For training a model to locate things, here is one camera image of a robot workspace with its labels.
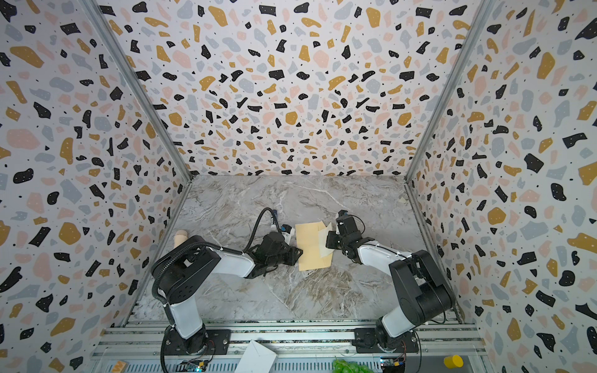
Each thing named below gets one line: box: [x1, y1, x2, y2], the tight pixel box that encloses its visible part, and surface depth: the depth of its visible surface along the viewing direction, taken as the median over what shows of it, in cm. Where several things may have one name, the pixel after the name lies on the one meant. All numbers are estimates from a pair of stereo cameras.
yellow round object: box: [443, 354, 465, 370], surface depth 68 cm
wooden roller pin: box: [174, 229, 189, 248], surface depth 97 cm
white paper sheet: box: [233, 339, 278, 373], surface depth 69 cm
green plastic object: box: [331, 355, 374, 373], surface depth 68 cm
